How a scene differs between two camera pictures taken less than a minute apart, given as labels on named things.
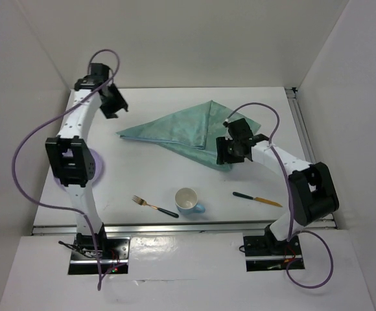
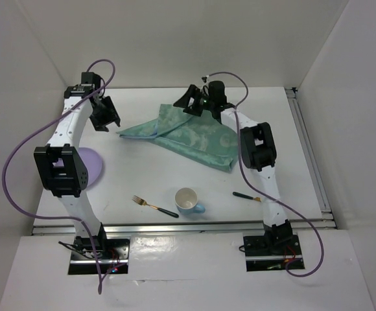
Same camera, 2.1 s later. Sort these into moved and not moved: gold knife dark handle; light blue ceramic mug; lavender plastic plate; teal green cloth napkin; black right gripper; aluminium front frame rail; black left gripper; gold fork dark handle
Moved: black left gripper; black right gripper; teal green cloth napkin
Not moved: aluminium front frame rail; gold knife dark handle; light blue ceramic mug; lavender plastic plate; gold fork dark handle
